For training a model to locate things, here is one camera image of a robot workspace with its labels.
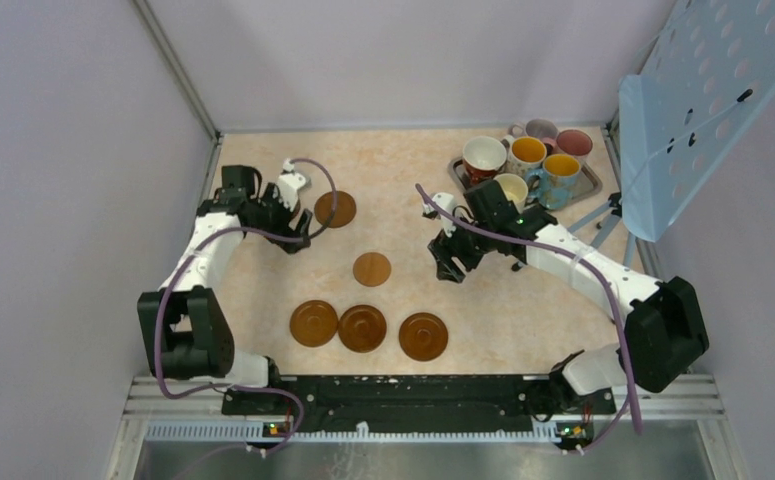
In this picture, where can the light wooden coaster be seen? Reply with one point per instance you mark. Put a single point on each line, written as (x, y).
(372, 269)

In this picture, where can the cream ribbed mug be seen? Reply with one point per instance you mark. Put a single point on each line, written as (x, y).
(514, 188)

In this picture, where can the floral mug yellow inside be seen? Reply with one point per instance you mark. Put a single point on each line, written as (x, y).
(523, 154)

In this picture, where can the dark wooden coaster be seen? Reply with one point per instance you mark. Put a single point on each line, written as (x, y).
(313, 323)
(423, 336)
(362, 328)
(340, 216)

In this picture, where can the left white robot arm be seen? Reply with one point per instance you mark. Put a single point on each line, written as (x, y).
(184, 329)

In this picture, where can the grey purple mug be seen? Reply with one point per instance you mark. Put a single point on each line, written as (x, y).
(538, 128)

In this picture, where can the pink mug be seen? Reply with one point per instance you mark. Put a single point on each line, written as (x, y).
(575, 143)

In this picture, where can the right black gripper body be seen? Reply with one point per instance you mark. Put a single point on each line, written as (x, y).
(468, 244)

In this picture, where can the blue butterfly mug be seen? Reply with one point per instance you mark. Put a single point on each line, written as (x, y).
(552, 184)

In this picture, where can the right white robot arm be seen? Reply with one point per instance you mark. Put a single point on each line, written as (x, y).
(660, 327)

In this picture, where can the metal tray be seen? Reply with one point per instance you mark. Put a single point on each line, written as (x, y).
(587, 184)

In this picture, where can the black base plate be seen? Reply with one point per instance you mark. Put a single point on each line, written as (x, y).
(426, 404)

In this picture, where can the white and brown cup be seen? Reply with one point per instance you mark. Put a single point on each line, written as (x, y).
(482, 158)

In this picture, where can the light blue music stand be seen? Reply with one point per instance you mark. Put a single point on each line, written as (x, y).
(698, 85)

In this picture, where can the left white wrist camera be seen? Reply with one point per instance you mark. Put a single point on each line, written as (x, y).
(290, 182)

